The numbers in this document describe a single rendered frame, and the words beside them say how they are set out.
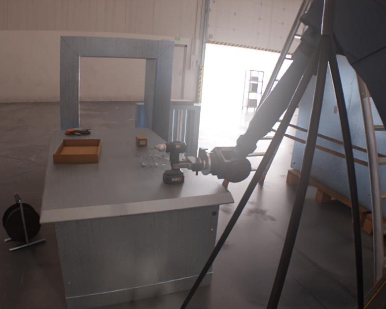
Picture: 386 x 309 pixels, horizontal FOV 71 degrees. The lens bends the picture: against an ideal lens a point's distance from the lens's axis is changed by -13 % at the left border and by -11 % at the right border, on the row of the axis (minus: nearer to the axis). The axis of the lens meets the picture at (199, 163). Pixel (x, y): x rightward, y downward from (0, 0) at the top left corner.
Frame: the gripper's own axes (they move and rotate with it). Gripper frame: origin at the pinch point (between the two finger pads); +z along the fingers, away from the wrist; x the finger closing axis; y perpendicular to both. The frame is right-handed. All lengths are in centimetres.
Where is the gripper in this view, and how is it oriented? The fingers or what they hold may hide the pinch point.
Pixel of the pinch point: (175, 164)
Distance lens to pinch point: 171.2
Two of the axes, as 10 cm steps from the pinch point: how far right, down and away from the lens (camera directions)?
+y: -0.8, 9.5, 3.0
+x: -3.5, -3.1, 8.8
